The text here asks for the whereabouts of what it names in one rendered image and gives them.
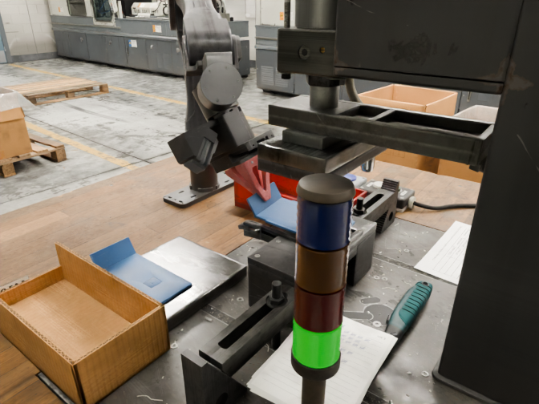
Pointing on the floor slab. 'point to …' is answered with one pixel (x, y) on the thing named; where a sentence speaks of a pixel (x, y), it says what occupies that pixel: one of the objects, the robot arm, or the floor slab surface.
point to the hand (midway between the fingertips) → (264, 195)
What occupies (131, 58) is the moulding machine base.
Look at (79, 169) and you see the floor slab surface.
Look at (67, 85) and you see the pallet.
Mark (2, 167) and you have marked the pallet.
